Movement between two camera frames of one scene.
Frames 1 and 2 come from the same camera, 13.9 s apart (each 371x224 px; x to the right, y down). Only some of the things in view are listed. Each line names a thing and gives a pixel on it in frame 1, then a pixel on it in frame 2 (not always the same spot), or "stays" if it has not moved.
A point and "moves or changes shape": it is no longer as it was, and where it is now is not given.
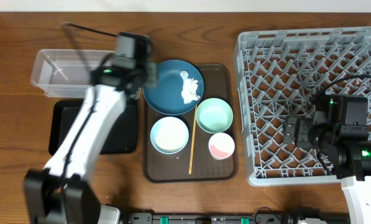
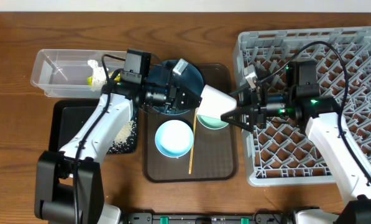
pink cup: x=221 y=145 → x=214 y=102
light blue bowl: x=169 y=135 moves or changes shape
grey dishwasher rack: x=279 y=73 stays
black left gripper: x=146 y=65 → x=177 y=91
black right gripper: x=305 y=125 → x=257 y=108
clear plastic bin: x=66 y=73 stays
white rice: x=169 y=137 → x=124 y=132
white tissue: x=189 y=89 moves or changes shape
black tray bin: x=123 y=139 stays
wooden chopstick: x=193 y=139 stays
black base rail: x=266 y=215 stays
